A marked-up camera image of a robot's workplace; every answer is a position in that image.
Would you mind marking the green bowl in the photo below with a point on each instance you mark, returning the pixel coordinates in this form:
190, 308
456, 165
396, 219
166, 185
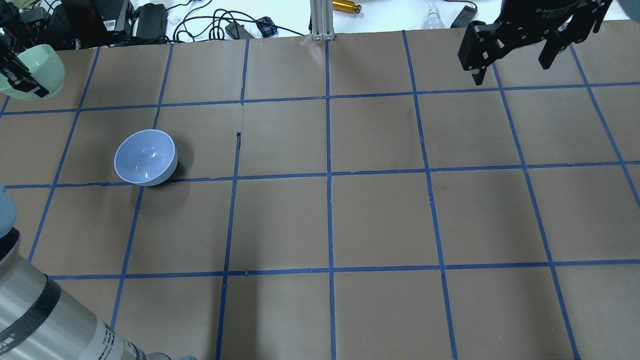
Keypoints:
45, 67

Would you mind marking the black power adapter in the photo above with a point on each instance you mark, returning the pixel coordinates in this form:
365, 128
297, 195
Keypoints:
464, 17

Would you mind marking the white light bulb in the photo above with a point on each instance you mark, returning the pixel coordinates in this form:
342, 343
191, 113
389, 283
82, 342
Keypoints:
432, 18

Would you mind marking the blue bowl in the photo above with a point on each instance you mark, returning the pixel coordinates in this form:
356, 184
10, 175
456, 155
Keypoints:
146, 158

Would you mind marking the gold metal cylinder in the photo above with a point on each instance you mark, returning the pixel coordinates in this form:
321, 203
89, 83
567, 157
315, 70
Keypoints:
346, 6

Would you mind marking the aluminium frame post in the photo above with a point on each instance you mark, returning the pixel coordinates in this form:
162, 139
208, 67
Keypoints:
321, 19

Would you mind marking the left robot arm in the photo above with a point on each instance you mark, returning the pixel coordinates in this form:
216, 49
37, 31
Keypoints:
39, 319

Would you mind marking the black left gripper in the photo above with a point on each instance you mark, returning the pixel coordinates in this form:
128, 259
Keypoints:
20, 75

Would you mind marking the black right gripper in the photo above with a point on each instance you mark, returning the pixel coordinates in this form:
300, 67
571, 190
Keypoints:
542, 14

